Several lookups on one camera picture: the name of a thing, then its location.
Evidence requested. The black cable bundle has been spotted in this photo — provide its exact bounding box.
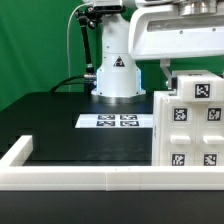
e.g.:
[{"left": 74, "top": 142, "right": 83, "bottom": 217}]
[{"left": 49, "top": 75, "right": 88, "bottom": 93}]

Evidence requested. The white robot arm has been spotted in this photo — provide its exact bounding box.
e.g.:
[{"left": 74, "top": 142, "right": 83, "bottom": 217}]
[{"left": 83, "top": 0, "right": 224, "bottom": 103}]

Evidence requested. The white door panel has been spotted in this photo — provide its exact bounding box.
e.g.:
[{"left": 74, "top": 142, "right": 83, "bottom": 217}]
[
  {"left": 160, "top": 99, "right": 197, "bottom": 166},
  {"left": 195, "top": 102, "right": 224, "bottom": 167}
]

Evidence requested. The black camera on mount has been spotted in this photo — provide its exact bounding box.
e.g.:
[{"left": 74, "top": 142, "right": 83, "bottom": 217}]
[{"left": 93, "top": 0, "right": 124, "bottom": 13}]

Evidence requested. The white U-shaped frame wall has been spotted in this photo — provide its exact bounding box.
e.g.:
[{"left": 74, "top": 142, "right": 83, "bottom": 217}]
[{"left": 0, "top": 135, "right": 224, "bottom": 191}]

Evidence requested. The white cabinet body box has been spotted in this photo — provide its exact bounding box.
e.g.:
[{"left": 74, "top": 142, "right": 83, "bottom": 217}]
[{"left": 152, "top": 92, "right": 218, "bottom": 166}]

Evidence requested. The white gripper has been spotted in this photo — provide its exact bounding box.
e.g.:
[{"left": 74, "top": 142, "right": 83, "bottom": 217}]
[{"left": 128, "top": 2, "right": 224, "bottom": 90}]

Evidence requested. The white flat base plate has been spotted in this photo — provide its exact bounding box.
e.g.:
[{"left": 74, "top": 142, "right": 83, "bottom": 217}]
[{"left": 75, "top": 114, "right": 153, "bottom": 128}]

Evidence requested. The white thin cable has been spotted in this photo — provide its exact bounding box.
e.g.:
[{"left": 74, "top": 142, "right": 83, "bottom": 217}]
[{"left": 66, "top": 3, "right": 88, "bottom": 93}]

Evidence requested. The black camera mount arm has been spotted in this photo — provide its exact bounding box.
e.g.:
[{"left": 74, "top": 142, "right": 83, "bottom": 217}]
[{"left": 75, "top": 6, "right": 101, "bottom": 75}]

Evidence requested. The small white cabinet block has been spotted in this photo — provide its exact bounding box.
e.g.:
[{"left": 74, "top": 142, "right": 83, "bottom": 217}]
[{"left": 172, "top": 70, "right": 224, "bottom": 102}]

